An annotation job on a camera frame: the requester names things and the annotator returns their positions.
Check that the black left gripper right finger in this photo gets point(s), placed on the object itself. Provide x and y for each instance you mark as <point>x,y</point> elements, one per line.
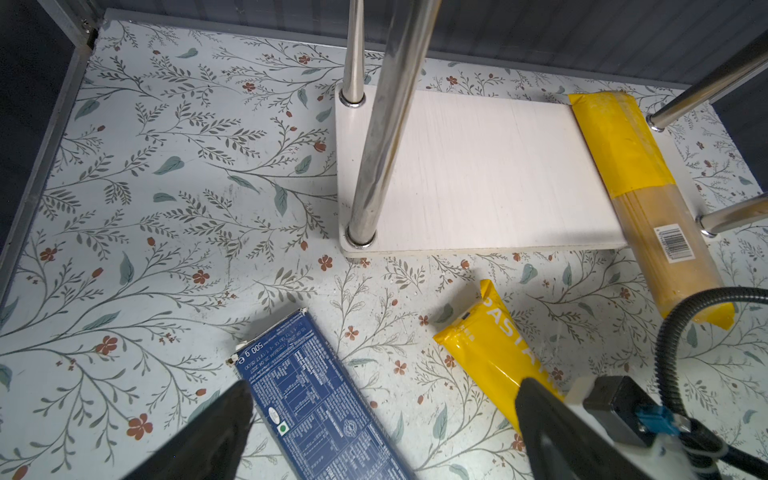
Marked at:
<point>560,445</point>

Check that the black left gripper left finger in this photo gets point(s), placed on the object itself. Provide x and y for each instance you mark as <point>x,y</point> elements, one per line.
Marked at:
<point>210,446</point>

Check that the blue pasta box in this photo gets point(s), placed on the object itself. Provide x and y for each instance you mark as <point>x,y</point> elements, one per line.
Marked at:
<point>311,405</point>

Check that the yellow Pastatime bag front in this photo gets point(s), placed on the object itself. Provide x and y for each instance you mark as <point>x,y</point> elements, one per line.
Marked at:
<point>486,343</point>

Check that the yellow spaghetti bag with barcode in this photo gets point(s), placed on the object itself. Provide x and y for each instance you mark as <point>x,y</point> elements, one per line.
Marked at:
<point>655,220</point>

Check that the white two-tier shelf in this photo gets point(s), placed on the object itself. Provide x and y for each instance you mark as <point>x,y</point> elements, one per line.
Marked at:
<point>422,172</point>

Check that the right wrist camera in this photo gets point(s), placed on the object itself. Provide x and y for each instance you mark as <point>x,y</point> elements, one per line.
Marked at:
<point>608,405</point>

